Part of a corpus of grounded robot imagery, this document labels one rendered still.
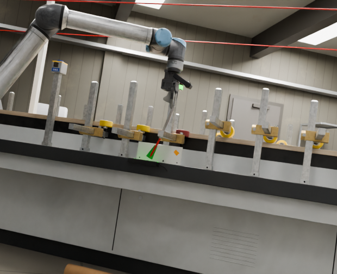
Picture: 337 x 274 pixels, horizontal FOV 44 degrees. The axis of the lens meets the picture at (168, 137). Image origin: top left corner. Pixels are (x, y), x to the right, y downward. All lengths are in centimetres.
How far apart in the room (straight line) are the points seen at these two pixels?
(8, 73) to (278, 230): 164
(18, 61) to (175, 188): 105
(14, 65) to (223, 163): 125
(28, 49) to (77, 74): 553
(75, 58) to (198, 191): 576
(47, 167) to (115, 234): 58
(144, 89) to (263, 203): 577
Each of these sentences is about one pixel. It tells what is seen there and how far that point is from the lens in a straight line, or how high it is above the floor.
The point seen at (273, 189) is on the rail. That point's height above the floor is 65.
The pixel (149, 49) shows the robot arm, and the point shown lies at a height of 129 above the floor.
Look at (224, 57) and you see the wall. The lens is 833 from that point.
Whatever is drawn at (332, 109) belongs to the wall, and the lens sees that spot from 929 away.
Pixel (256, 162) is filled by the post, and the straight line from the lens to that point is 224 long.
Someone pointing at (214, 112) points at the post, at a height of 101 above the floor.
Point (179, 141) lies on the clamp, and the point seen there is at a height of 83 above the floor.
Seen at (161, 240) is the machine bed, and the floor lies 24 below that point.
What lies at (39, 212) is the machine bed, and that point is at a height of 26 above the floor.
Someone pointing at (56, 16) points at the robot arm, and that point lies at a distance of 211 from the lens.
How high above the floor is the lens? 71
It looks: 3 degrees up
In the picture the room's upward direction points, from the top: 8 degrees clockwise
